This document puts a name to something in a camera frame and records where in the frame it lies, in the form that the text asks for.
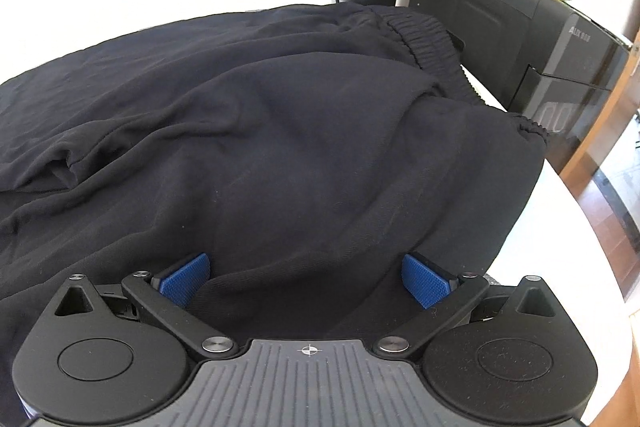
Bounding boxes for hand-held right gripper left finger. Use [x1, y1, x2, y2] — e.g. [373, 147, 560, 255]
[52, 253, 238, 360]

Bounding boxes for black pants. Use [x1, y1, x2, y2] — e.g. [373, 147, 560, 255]
[0, 2, 551, 358]

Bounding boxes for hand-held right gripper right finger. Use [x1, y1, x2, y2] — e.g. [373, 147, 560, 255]
[372, 253, 556, 360]

